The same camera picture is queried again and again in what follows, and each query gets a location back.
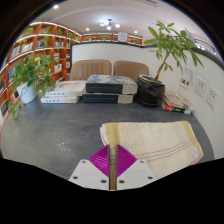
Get clear acrylic sign card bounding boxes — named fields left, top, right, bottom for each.
left=178, top=67, right=194, bottom=101

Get tan ribbed chair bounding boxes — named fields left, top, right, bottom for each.
left=69, top=59, right=113, bottom=82
left=112, top=60, right=150, bottom=83

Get recessed ceiling downlights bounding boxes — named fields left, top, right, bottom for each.
left=52, top=3, right=91, bottom=33

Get small tree in black pot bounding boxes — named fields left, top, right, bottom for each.
left=134, top=20, right=204, bottom=108

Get leafy plant in white pot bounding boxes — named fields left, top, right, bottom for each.
left=7, top=53, right=57, bottom=120

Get white wall socket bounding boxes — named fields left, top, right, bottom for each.
left=205, top=85, right=220, bottom=109
left=194, top=75, right=208, bottom=98

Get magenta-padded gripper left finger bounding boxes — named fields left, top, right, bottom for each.
left=68, top=144, right=111, bottom=191

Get white pink cover book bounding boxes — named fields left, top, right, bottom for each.
left=44, top=79, right=87, bottom=98

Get thick dark cover book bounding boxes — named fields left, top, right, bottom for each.
left=85, top=74, right=139, bottom=96
left=81, top=92, right=135, bottom=105

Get orange wooden bookshelf unit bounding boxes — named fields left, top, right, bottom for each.
left=0, top=21, right=144, bottom=134

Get red black spine book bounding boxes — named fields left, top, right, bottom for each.
left=160, top=101, right=193, bottom=115

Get black ceiling chandelier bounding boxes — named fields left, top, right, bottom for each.
left=99, top=18, right=122, bottom=32

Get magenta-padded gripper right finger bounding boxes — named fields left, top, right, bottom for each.
left=116, top=144, right=155, bottom=191

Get white flat book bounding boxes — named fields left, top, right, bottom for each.
left=40, top=95, right=81, bottom=104

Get beige cover book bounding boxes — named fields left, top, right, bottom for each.
left=162, top=90, right=197, bottom=111

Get cream yellow striped towel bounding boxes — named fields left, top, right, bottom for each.
left=99, top=120, right=204, bottom=191

